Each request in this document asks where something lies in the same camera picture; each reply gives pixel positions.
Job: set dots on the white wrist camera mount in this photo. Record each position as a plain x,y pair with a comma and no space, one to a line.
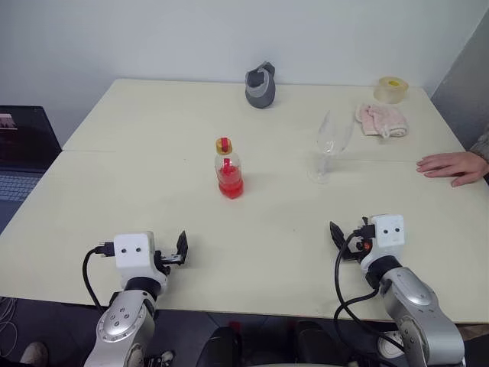
131,254
389,235

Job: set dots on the light worn shoe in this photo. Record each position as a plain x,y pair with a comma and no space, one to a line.
34,353

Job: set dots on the clear tape roll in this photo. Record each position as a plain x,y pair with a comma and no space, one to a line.
390,91

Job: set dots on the person's grey sleeved forearm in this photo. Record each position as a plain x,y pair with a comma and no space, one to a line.
482,147

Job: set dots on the person's bare hand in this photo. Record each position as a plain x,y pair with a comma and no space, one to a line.
464,166

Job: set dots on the clear wine glass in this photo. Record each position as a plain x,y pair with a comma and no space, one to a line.
330,141

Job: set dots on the dark rounded shape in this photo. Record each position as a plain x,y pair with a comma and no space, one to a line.
221,348

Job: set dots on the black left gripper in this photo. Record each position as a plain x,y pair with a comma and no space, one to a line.
168,260

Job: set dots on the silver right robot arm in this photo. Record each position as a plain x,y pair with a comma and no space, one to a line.
420,306

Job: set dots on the small black white object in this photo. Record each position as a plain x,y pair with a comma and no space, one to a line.
162,358

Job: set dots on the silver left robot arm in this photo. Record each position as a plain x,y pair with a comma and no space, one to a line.
122,325

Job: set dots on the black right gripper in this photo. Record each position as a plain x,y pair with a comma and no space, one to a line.
353,250

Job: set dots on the yellow and red bottle cap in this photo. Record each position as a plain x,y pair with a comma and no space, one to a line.
223,145

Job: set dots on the dark laptop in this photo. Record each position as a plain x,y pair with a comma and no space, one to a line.
23,145

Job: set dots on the round white object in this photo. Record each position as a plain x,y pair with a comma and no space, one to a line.
387,346

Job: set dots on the bottle with red liquid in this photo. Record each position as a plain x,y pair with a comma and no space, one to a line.
230,183

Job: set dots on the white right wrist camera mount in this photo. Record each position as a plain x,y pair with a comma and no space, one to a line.
389,235

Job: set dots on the pink folded cloth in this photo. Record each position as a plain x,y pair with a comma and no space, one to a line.
380,120

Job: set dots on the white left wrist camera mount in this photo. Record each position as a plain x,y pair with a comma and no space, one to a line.
131,254

